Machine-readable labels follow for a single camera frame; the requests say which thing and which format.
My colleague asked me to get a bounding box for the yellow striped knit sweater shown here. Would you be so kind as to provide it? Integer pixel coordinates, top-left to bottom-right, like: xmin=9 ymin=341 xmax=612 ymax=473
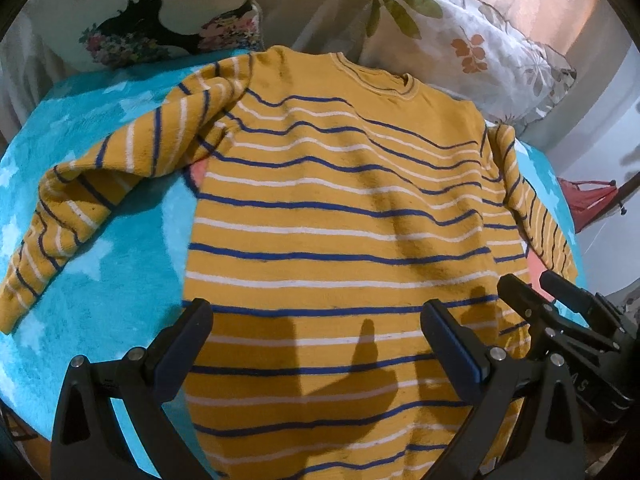
xmin=0 ymin=44 xmax=580 ymax=480

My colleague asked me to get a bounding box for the red fabric on rack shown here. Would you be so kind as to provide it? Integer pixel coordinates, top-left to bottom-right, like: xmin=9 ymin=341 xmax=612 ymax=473
xmin=558 ymin=172 xmax=639 ymax=233

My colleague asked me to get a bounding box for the white leaf print pillow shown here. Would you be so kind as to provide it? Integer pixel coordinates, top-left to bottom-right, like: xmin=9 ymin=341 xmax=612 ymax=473
xmin=359 ymin=0 xmax=577 ymax=131

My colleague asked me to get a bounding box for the white floral cat pillow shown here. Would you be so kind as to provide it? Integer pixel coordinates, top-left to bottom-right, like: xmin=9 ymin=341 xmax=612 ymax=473
xmin=25 ymin=0 xmax=248 ymax=72

